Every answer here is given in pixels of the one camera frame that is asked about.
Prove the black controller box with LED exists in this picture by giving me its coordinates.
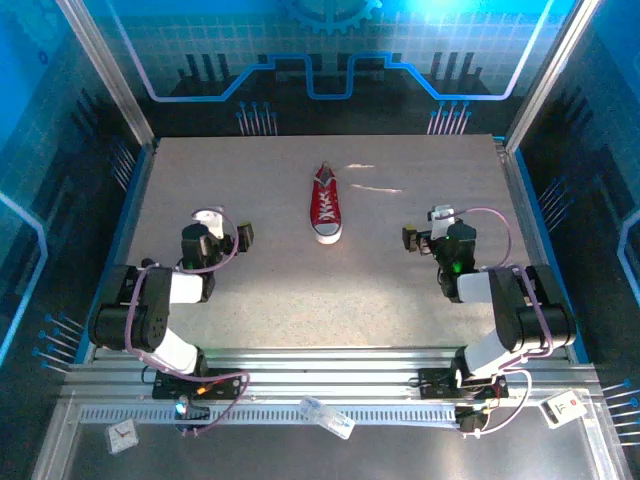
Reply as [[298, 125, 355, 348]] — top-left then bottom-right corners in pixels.
[[173, 394, 211, 435], [455, 405, 489, 435]]

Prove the clear plastic bag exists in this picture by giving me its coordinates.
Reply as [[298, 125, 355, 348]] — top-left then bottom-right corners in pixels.
[[299, 394, 357, 441]]

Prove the white card with red mark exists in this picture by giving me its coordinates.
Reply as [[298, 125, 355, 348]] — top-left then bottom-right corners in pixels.
[[539, 391, 589, 430]]

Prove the small white square clock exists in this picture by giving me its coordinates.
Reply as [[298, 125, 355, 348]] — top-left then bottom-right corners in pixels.
[[105, 418, 141, 455]]

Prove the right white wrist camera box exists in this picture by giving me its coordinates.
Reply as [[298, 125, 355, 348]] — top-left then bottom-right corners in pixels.
[[427, 204, 457, 240]]

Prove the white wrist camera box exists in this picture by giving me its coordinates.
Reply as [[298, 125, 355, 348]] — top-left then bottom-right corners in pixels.
[[427, 204, 457, 240], [192, 205, 225, 240]]

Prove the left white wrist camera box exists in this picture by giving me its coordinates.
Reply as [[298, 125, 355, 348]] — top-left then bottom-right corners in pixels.
[[192, 205, 225, 240]]

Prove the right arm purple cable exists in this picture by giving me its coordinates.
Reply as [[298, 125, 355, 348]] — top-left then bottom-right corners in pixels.
[[449, 207, 554, 439]]

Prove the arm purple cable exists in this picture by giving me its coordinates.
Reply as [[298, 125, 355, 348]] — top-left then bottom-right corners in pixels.
[[449, 207, 554, 439], [124, 205, 251, 437]]

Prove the aluminium side rail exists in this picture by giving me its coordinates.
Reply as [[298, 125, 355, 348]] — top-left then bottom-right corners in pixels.
[[492, 135, 574, 362]]

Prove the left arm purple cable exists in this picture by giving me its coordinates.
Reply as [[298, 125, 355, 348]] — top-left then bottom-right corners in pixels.
[[124, 205, 251, 437]]

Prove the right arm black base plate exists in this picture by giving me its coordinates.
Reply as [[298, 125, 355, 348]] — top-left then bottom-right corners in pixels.
[[417, 367, 510, 400]]

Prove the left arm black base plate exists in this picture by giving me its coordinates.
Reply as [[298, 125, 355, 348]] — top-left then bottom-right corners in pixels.
[[152, 368, 245, 401]]

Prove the aluminium frame rail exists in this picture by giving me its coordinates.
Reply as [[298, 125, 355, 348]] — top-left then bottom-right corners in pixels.
[[59, 347, 606, 401]]

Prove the slotted white cable duct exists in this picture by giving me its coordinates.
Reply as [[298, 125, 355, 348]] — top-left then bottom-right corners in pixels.
[[77, 403, 461, 427]]

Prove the aluminium corner post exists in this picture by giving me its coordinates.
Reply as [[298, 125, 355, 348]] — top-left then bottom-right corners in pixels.
[[54, 0, 156, 151], [504, 0, 601, 154]]

